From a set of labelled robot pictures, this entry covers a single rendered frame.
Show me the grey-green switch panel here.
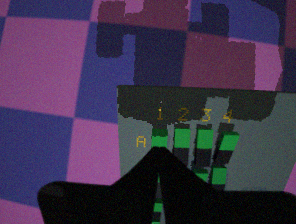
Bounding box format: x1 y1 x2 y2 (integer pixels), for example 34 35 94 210
116 85 296 191

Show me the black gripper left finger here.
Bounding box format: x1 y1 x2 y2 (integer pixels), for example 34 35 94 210
37 146 160 224

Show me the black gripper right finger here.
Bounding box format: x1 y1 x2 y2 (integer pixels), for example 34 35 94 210
159 147 296 224

